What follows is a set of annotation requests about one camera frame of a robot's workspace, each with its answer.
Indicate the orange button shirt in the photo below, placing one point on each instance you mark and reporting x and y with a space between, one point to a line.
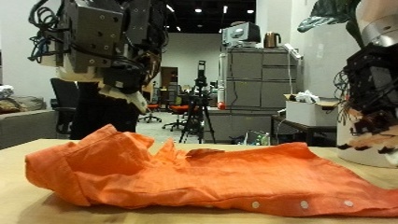
207 180

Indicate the white crumpled bag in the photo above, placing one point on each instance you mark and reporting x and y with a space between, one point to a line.
306 97

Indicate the white cardboard box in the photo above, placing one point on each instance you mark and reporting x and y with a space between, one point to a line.
305 113

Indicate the dark side table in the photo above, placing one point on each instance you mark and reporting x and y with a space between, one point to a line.
300 126

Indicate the white cylindrical planter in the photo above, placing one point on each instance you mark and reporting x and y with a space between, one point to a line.
365 160

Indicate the white power strip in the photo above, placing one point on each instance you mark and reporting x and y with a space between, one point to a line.
293 51

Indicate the gray filing cabinet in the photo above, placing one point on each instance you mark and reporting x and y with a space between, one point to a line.
261 81

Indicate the copper kettle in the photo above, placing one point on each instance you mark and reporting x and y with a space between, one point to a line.
272 40

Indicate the green bottles pack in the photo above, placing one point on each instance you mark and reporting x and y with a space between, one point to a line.
260 139

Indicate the gray low cabinet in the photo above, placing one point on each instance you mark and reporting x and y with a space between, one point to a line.
240 124

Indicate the small red object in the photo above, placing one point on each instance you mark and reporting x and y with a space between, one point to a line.
221 106

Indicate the gray box monitor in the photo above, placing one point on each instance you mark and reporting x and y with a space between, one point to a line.
241 34

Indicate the orange office chair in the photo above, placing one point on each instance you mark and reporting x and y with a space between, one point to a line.
152 107
179 109

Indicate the person in dark clothes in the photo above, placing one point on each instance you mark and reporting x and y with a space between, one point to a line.
104 118

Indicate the black office chair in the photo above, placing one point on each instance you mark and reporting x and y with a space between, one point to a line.
64 96

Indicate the brown sofa cushion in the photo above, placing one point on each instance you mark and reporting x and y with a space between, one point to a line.
23 104

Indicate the black camera tripod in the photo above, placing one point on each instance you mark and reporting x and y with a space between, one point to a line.
199 109

